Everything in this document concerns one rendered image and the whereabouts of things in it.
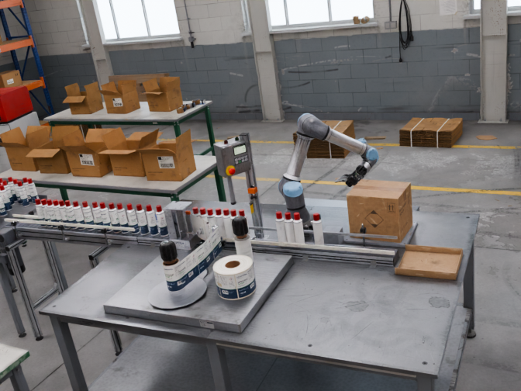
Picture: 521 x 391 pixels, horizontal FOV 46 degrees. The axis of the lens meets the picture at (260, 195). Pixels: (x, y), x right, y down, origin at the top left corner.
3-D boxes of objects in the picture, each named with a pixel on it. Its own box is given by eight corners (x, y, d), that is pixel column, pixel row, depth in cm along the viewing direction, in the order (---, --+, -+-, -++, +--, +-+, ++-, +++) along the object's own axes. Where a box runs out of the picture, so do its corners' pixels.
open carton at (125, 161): (100, 181, 534) (90, 140, 520) (136, 160, 576) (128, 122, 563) (141, 183, 513) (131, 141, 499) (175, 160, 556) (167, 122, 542)
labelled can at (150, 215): (149, 236, 386) (143, 206, 378) (153, 232, 390) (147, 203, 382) (156, 237, 384) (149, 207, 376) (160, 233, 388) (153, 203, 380)
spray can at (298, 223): (295, 247, 343) (290, 215, 335) (298, 243, 347) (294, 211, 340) (303, 248, 341) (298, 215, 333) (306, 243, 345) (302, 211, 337)
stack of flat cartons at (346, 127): (295, 158, 756) (291, 133, 745) (308, 144, 801) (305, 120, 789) (344, 158, 730) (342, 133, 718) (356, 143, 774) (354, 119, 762)
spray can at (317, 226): (314, 248, 339) (309, 216, 331) (316, 244, 343) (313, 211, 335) (322, 249, 336) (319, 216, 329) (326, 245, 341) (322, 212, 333)
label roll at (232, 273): (233, 304, 297) (229, 278, 292) (209, 291, 312) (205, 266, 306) (264, 287, 308) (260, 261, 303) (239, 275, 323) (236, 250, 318)
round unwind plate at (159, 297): (136, 306, 308) (136, 304, 308) (168, 275, 334) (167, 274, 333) (188, 313, 295) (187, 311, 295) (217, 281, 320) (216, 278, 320)
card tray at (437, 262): (395, 274, 311) (394, 268, 310) (405, 250, 333) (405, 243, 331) (456, 280, 298) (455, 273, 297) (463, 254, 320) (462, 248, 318)
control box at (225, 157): (218, 174, 353) (212, 143, 346) (243, 166, 361) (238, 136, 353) (226, 178, 345) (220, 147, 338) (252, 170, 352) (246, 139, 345)
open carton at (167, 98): (140, 114, 753) (134, 84, 739) (163, 104, 786) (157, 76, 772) (166, 114, 731) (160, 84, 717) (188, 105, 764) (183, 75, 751)
